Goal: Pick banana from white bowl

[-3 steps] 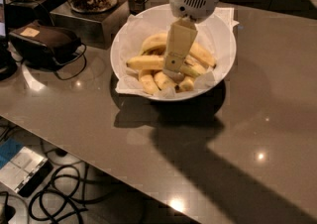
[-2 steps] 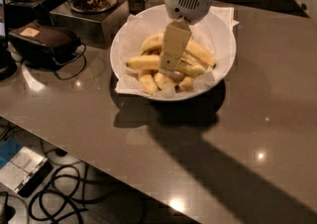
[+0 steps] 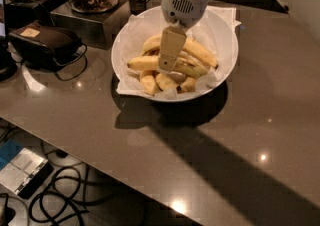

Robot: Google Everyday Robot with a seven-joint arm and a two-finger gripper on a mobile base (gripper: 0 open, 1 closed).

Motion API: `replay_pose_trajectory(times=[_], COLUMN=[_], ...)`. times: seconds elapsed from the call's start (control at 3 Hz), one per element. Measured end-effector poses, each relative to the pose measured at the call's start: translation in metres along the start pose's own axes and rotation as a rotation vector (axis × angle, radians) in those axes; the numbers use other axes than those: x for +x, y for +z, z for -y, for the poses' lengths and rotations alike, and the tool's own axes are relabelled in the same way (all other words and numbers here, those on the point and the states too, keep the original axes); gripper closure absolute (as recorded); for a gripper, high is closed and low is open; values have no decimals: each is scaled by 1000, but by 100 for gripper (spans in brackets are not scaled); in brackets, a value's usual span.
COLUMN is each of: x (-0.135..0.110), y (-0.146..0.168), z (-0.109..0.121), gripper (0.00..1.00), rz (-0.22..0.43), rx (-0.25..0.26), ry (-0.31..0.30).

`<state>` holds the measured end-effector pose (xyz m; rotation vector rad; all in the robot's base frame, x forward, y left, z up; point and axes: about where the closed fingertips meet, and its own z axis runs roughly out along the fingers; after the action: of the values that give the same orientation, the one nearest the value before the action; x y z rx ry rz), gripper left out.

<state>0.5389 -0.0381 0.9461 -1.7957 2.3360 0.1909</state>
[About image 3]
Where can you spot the white rounded gripper body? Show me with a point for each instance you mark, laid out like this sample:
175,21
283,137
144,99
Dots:
184,6

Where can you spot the beige flat gripper finger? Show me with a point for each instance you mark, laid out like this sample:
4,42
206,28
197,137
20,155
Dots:
172,41

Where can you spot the middle lower yellow banana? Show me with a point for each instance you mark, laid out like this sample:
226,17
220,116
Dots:
165,82

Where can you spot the left lower yellow banana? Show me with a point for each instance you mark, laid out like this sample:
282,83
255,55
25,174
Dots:
147,79

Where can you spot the white round bowl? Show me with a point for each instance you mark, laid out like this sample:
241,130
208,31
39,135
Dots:
174,52

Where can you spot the right lower yellow banana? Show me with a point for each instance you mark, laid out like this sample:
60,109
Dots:
189,85

